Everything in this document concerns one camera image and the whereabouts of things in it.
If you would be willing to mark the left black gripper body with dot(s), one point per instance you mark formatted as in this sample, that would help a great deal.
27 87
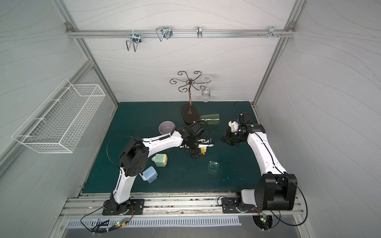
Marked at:
196 148

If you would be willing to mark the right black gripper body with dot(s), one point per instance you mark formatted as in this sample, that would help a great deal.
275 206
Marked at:
231 138

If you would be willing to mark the yellow pencil sharpener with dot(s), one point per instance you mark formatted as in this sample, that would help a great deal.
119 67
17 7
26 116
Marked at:
203 150

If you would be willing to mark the green clear tray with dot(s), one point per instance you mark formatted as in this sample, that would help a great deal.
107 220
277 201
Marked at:
213 166

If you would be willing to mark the green pencil sharpener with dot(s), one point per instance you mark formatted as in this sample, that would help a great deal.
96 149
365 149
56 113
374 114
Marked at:
160 160

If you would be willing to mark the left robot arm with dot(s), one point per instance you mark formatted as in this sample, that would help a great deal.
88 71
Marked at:
135 155

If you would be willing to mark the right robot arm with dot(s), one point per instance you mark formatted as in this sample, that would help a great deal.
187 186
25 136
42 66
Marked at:
276 190

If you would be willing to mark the blue pencil sharpener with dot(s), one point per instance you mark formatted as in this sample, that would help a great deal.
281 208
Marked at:
149 175

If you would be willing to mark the purple bowl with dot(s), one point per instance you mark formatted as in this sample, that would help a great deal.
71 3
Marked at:
166 127

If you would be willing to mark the copper wine glass stand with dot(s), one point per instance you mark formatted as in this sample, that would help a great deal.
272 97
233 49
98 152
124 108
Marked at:
188 110

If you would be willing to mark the clear hanging wine glass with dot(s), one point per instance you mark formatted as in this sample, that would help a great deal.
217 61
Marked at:
205 93

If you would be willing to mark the black round fan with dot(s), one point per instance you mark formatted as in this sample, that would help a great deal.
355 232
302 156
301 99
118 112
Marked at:
263 222

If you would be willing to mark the metal clamp hook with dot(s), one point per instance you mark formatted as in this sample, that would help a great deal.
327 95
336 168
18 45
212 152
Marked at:
272 33

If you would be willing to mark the metal double hook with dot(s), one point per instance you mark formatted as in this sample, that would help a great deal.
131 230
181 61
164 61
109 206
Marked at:
133 42

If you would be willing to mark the white vent grille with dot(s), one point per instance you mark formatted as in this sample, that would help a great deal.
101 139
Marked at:
148 222

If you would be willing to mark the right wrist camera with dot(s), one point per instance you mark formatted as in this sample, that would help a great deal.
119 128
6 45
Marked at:
234 126

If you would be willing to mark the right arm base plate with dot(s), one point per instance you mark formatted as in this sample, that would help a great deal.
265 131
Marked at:
232 205

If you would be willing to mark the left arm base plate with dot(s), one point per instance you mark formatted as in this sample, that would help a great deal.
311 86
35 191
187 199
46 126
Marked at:
135 206

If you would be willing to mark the small metal ring hook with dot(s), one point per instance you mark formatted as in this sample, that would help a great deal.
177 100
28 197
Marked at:
199 31

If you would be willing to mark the metal wire hook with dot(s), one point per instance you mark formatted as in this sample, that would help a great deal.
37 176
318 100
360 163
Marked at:
164 32

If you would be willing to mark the aluminium top rail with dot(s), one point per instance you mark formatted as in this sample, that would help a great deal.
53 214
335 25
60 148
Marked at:
177 34

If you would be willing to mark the white wire basket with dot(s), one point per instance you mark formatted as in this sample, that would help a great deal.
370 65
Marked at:
59 123

